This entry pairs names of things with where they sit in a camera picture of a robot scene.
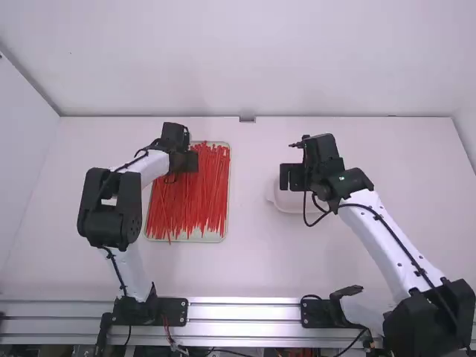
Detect pale tray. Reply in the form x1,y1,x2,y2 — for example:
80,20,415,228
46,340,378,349
143,140,234,243

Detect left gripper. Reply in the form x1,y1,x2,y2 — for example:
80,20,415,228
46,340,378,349
161,121,200,175

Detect row of orange cable ties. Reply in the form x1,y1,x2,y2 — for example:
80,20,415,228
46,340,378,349
145,140,232,245

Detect silver rails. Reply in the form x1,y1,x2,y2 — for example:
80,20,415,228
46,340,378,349
0,296,384,349

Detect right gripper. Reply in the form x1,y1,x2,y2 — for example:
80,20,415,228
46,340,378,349
279,132,345,192

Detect black cable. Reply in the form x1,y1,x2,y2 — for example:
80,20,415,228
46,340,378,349
133,138,167,159
303,192,332,228

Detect white dish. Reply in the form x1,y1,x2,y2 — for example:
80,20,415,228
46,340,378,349
266,177,329,216

